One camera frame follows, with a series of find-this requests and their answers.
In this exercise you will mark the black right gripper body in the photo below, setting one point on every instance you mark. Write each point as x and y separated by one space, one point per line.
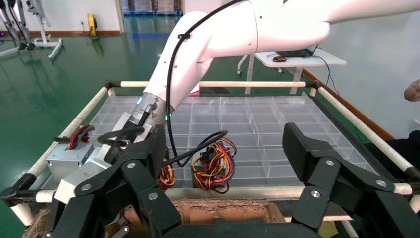
116 153

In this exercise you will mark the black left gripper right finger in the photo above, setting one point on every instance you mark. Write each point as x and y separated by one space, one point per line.
298 151

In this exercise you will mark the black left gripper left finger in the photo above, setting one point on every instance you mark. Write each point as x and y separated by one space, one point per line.
157 154

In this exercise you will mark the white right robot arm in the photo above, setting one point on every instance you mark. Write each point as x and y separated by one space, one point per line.
229 36

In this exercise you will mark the person's bare hand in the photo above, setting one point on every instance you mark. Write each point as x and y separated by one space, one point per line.
414 91

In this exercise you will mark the grey power supply left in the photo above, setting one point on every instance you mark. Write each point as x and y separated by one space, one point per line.
85 177

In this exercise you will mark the white rack pipe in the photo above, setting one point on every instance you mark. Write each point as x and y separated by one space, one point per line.
361 128
82 113
23 213
229 192
262 84

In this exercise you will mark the clear acrylic divider tray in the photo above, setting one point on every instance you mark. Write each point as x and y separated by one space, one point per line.
246 118

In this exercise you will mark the black pipe joint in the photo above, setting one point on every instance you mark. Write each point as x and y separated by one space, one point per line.
111 84
19 190
413 174
313 84

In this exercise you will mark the white red label card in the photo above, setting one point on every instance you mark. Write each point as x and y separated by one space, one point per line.
195 93

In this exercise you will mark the black round object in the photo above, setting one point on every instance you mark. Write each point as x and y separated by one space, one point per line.
213 91

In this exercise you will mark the brown cardboard divider box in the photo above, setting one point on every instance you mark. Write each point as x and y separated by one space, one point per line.
223 212

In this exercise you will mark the white desk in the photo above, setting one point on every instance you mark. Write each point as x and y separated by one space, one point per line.
315 61

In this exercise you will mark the orange black mouse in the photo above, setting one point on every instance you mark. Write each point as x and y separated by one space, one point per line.
279 59

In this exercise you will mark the black laptop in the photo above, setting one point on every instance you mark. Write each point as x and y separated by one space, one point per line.
295 53

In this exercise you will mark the dark trousers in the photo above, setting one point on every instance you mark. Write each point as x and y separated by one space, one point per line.
400 149

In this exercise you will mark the white metal floor stand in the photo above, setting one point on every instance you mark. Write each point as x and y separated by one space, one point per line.
49 42

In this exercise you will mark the yellow device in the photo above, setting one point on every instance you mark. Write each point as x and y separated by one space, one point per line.
92 24

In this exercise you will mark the blue pallet row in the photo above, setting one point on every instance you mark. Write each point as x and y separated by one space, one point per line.
147 13

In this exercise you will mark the grey black floor stand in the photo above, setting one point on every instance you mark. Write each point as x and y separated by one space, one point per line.
23 46

